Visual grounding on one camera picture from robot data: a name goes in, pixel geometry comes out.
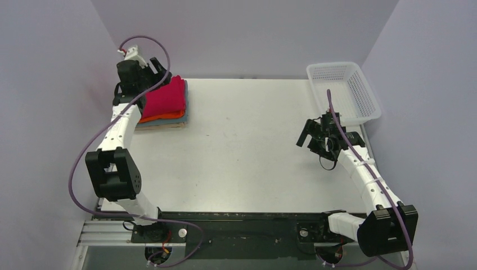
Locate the red t shirt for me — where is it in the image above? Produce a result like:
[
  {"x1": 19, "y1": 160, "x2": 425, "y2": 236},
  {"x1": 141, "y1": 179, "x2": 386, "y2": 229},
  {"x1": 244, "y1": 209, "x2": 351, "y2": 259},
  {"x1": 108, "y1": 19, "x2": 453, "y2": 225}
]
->
[{"x1": 142, "y1": 75, "x2": 186, "y2": 117}]

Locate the white plastic basket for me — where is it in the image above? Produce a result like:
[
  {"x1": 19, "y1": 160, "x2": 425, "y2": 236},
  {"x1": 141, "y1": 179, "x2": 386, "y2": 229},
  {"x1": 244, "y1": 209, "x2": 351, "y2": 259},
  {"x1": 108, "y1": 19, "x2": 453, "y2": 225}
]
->
[{"x1": 306, "y1": 62, "x2": 381, "y2": 127}]

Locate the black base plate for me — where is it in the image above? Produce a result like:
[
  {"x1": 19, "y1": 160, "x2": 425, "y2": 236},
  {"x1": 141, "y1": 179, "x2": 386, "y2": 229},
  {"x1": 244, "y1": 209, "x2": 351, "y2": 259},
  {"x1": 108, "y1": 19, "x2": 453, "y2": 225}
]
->
[{"x1": 130, "y1": 211, "x2": 352, "y2": 265}]

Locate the orange folded t shirt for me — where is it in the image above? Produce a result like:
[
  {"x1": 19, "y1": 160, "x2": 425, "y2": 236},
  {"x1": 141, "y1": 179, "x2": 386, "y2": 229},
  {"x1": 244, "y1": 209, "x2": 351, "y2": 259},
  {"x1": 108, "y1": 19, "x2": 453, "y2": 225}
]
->
[{"x1": 139, "y1": 110, "x2": 186, "y2": 123}]

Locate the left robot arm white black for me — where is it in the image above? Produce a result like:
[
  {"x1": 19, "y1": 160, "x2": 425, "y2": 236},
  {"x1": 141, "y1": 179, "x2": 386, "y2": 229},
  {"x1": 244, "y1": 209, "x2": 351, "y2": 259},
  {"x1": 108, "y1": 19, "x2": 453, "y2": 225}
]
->
[{"x1": 85, "y1": 57, "x2": 171, "y2": 242}]

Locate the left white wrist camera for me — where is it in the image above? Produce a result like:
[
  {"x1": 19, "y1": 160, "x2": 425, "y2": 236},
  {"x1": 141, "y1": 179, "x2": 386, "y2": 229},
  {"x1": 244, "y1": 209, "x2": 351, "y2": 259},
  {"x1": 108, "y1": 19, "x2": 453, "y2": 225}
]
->
[{"x1": 118, "y1": 45, "x2": 148, "y2": 68}]

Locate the aluminium rail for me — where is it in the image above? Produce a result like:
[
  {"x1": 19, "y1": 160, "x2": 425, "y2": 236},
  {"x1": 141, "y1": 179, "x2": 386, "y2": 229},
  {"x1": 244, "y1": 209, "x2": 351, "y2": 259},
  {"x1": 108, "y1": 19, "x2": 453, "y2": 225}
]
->
[{"x1": 79, "y1": 218, "x2": 339, "y2": 248}]

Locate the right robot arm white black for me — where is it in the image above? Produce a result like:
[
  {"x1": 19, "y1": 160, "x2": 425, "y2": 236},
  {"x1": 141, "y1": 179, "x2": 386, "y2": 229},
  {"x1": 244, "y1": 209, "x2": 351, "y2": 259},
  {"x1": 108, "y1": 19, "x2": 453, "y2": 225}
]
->
[{"x1": 296, "y1": 112, "x2": 419, "y2": 257}]

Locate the beige folded t shirt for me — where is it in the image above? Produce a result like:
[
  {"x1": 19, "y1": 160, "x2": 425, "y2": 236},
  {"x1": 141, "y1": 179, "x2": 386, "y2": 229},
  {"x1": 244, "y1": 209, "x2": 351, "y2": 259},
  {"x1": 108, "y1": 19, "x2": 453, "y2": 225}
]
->
[{"x1": 135, "y1": 122, "x2": 186, "y2": 131}]

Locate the grey blue folded t shirt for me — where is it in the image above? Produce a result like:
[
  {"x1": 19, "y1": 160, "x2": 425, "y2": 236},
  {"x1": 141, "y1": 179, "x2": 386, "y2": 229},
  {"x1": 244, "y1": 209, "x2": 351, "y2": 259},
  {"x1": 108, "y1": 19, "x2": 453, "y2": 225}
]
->
[{"x1": 137, "y1": 80, "x2": 188, "y2": 126}]

